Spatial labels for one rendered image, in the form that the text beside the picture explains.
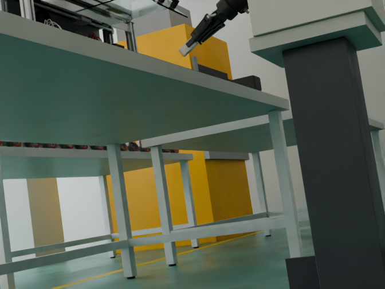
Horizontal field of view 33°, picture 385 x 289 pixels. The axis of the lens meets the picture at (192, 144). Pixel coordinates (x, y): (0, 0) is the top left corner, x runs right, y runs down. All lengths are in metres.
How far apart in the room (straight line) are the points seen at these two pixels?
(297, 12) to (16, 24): 0.77
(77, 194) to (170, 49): 3.27
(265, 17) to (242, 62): 5.84
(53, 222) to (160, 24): 2.12
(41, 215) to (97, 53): 4.65
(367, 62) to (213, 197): 2.47
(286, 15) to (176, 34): 4.18
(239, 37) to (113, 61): 6.07
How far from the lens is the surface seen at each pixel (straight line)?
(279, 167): 3.04
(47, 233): 6.26
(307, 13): 1.81
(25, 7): 2.07
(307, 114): 1.85
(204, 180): 5.73
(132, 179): 6.06
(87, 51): 1.61
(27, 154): 3.53
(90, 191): 8.54
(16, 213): 6.20
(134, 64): 1.79
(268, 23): 1.83
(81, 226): 8.65
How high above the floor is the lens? 0.30
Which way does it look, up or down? 6 degrees up
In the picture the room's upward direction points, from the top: 8 degrees counter-clockwise
